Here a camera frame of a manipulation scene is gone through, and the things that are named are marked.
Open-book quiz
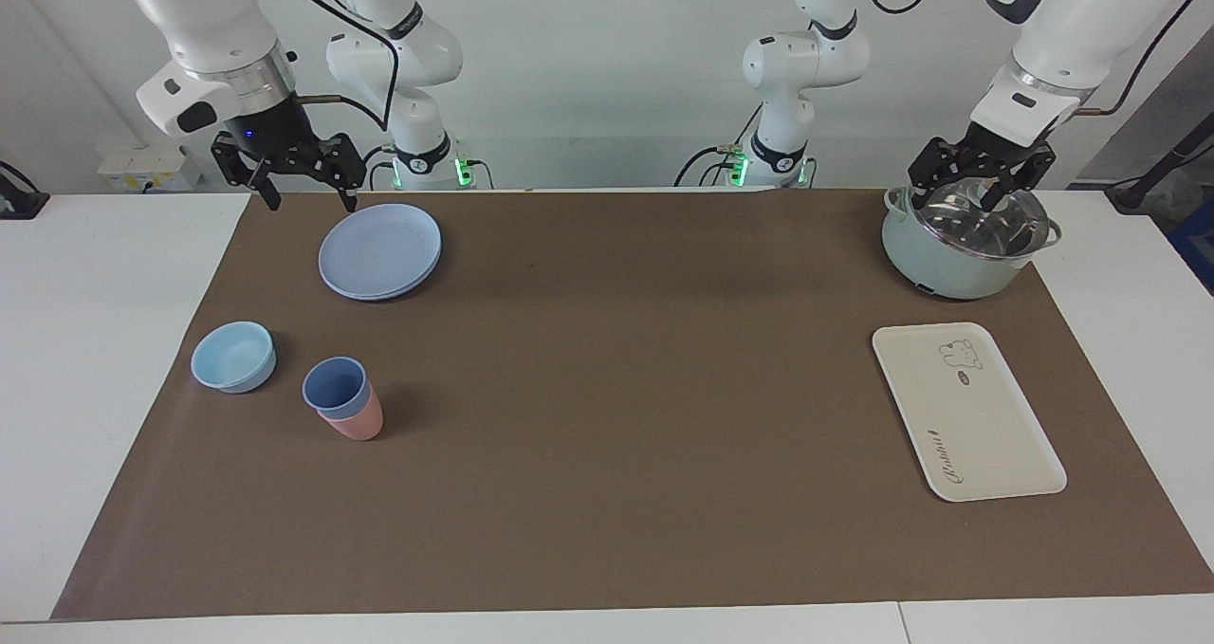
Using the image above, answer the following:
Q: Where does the blue plastic cup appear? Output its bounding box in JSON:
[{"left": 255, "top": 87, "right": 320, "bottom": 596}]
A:
[{"left": 302, "top": 356, "right": 372, "bottom": 421}]

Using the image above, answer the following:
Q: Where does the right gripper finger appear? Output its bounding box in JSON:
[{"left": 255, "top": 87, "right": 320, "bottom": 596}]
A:
[
  {"left": 334, "top": 156, "right": 364, "bottom": 214},
  {"left": 247, "top": 156, "right": 284, "bottom": 212}
]

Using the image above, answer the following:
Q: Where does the pink plastic cup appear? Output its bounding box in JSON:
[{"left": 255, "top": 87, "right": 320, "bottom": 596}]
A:
[{"left": 317, "top": 386, "right": 385, "bottom": 442}]

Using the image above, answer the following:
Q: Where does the blue plastic plate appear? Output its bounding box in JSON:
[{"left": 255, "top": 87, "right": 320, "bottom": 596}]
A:
[{"left": 318, "top": 203, "right": 444, "bottom": 303}]

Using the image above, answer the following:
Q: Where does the glass pot lid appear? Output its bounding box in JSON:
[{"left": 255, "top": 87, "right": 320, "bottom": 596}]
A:
[{"left": 895, "top": 181, "right": 1053, "bottom": 265}]

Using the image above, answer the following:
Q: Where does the light blue bowl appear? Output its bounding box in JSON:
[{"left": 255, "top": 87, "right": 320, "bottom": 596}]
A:
[{"left": 191, "top": 321, "right": 278, "bottom": 395}]

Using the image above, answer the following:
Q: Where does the black floor stand base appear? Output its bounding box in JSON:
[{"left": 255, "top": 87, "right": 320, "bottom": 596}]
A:
[{"left": 0, "top": 160, "right": 51, "bottom": 221}]

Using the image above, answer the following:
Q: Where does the white wall power strip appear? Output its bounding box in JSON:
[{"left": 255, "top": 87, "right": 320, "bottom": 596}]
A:
[{"left": 97, "top": 145, "right": 188, "bottom": 193}]

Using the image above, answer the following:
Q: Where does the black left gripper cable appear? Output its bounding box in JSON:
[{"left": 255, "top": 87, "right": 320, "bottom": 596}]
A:
[{"left": 1079, "top": 0, "right": 1205, "bottom": 120}]

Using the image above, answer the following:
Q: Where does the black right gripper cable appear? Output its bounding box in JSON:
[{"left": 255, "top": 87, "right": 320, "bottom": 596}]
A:
[{"left": 289, "top": 0, "right": 402, "bottom": 135}]

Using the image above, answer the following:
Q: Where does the black arm base cable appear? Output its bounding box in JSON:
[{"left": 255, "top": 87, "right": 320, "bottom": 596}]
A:
[
  {"left": 673, "top": 103, "right": 765, "bottom": 189},
  {"left": 363, "top": 141, "right": 400, "bottom": 191}
]

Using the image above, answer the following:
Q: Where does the cream tray with bear print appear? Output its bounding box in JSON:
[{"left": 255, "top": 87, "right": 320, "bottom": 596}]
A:
[{"left": 871, "top": 322, "right": 1069, "bottom": 504}]

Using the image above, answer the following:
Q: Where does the black stand with pole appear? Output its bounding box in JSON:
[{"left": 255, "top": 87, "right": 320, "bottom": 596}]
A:
[{"left": 1104, "top": 136, "right": 1214, "bottom": 215}]

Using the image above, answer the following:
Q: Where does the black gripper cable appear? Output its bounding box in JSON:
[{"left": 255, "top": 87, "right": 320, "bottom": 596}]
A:
[
  {"left": 289, "top": 0, "right": 402, "bottom": 135},
  {"left": 1079, "top": 0, "right": 1205, "bottom": 120}
]

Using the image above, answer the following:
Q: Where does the brown table mat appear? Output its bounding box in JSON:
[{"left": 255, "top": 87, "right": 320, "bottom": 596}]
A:
[{"left": 49, "top": 187, "right": 1214, "bottom": 622}]

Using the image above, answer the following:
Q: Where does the blue box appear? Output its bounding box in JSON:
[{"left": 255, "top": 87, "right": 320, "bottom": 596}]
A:
[{"left": 1168, "top": 198, "right": 1214, "bottom": 296}]

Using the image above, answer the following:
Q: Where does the pale green cooking pot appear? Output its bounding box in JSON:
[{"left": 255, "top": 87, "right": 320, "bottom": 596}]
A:
[{"left": 879, "top": 185, "right": 1064, "bottom": 302}]

